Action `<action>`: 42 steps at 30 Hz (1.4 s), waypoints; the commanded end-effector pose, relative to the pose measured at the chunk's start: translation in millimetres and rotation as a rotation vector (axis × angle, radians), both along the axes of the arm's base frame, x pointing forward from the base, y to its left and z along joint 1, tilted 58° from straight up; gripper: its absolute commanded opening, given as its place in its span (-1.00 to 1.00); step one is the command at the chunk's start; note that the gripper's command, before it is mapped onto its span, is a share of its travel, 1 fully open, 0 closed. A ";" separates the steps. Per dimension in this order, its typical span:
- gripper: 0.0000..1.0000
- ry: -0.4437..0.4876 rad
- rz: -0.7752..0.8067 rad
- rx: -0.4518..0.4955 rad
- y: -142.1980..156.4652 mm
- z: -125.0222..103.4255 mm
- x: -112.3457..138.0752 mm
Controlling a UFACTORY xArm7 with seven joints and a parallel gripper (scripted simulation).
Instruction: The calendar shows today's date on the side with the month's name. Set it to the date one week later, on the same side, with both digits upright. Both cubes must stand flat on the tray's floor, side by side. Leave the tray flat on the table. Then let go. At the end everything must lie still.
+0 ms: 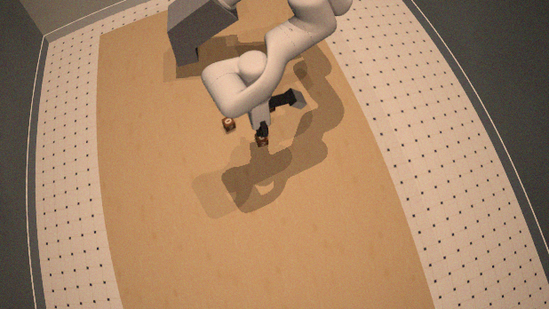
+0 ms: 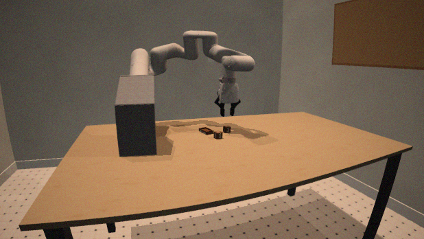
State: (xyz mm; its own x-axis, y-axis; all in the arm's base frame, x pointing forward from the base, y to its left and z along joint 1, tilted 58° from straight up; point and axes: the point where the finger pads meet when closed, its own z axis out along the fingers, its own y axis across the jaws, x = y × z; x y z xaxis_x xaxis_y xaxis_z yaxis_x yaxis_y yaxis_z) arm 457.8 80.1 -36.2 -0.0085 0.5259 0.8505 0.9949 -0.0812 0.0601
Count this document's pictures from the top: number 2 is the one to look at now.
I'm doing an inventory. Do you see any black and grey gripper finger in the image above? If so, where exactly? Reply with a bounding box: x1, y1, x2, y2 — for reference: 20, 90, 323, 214
230, 100, 241, 116
214, 96, 225, 117

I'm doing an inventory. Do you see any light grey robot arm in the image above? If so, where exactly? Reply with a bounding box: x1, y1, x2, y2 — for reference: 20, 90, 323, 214
129, 31, 255, 83

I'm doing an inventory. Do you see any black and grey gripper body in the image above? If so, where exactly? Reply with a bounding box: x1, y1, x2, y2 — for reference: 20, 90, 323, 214
218, 82, 239, 104

